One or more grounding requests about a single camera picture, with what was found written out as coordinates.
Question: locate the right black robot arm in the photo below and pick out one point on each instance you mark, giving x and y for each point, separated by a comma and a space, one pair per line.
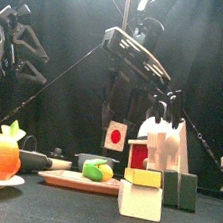
151, 15

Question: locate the yellow green toy fruit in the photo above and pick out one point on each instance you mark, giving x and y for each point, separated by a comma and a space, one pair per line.
92, 173

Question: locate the thin metal frame rod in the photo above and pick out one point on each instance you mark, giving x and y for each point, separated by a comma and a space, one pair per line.
127, 8

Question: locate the pink rectangular plate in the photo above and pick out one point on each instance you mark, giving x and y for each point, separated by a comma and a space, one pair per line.
69, 179

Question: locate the white wooden block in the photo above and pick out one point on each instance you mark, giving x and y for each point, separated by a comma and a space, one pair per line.
140, 200

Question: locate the white green toy flower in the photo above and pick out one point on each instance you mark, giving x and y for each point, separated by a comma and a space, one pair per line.
13, 130

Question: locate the white flag with red dot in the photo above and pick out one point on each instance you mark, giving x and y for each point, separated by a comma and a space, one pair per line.
116, 136

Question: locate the dark green wooden block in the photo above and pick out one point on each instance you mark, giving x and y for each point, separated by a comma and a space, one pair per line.
171, 189
188, 192

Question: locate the grey toy pot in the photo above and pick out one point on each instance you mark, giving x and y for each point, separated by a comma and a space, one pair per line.
88, 159

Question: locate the yellow wooden block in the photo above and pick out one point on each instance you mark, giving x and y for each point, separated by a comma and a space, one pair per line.
142, 177

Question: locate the red wooden toy box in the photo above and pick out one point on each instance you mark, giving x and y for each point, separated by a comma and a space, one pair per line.
137, 156

